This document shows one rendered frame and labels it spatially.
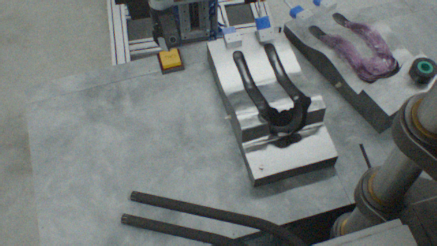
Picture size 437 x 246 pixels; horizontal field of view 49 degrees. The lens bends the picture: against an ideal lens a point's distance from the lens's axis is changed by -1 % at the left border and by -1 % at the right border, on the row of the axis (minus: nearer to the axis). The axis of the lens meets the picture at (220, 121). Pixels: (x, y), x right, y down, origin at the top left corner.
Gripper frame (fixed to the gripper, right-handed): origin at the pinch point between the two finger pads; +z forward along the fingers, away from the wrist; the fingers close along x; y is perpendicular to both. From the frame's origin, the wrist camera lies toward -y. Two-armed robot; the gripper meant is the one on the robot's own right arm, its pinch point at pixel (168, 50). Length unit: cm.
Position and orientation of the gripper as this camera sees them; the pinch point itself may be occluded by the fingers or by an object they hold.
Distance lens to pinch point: 165.0
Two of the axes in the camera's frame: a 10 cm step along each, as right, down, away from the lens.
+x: -9.6, 2.5, -1.4
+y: -2.9, -8.2, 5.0
